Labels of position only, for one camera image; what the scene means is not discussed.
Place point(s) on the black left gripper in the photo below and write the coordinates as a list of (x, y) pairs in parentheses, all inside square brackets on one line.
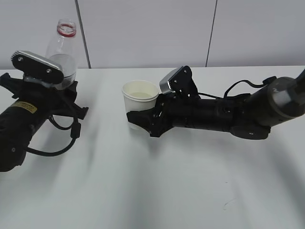
[(36, 98)]

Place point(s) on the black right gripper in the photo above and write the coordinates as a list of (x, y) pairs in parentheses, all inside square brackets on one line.
[(156, 121)]

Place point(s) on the white paper cup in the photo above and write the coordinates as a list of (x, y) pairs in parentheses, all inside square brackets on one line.
[(139, 95)]

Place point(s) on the clear water bottle red label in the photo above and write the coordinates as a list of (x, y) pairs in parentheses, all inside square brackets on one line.
[(63, 50)]

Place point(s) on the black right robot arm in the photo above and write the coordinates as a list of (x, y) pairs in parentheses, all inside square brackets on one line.
[(247, 116)]

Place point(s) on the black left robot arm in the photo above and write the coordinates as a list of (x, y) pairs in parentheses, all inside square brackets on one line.
[(18, 126)]

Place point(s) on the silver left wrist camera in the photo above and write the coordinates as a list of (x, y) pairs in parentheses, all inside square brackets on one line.
[(37, 69)]

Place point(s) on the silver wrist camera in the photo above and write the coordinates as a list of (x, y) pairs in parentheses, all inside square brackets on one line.
[(37, 69), (179, 81)]

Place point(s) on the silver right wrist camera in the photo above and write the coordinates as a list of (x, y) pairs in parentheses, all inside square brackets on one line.
[(179, 81)]

